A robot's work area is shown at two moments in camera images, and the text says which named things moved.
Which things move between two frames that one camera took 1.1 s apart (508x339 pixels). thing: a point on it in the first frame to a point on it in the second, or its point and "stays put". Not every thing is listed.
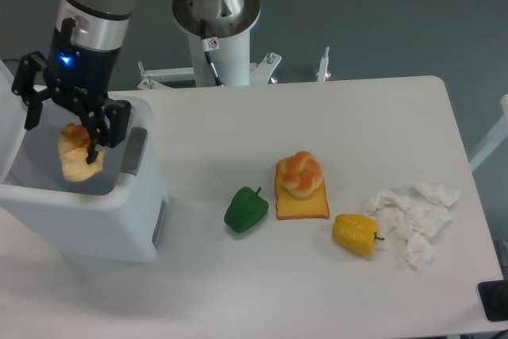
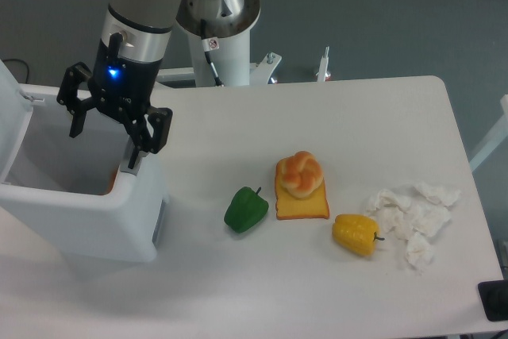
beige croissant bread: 73,144 to 109,190
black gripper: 79,76 to 121,87
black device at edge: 494,296 stays put
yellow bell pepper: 359,233 stays put
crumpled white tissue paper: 416,217 stays put
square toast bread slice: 290,206 stays put
